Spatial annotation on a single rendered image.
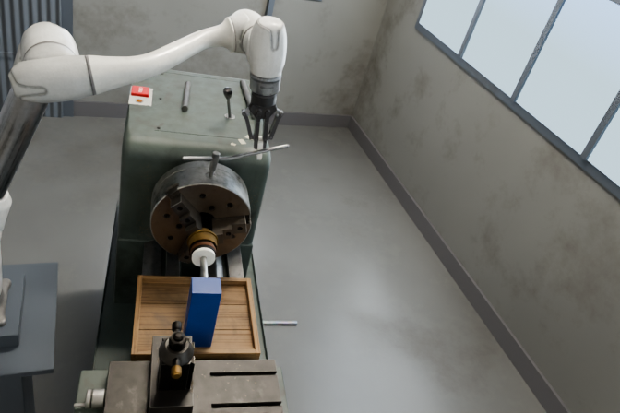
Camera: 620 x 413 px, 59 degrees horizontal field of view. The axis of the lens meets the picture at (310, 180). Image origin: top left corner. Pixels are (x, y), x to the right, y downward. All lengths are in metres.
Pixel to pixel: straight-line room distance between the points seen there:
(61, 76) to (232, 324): 0.86
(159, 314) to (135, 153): 0.50
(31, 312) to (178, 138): 0.71
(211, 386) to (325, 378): 1.38
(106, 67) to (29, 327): 0.86
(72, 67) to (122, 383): 0.78
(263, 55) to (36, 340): 1.08
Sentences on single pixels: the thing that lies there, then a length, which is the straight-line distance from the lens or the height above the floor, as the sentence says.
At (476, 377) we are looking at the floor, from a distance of 3.19.
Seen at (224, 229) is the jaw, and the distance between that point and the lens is 1.71.
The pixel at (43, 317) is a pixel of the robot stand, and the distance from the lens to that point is 1.94.
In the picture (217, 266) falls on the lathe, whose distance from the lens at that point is 1.94.
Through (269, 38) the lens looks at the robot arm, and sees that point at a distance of 1.52.
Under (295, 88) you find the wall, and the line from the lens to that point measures 4.57.
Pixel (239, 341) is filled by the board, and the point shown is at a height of 0.89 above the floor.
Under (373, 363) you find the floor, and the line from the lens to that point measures 2.97.
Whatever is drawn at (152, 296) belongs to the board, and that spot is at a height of 0.89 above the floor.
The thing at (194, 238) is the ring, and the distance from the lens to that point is 1.66.
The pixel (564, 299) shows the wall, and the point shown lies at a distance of 3.06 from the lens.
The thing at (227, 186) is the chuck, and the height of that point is 1.23.
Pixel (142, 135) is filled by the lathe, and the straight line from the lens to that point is 1.83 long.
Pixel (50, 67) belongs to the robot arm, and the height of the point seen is 1.57.
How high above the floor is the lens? 2.21
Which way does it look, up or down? 33 degrees down
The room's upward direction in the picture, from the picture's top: 16 degrees clockwise
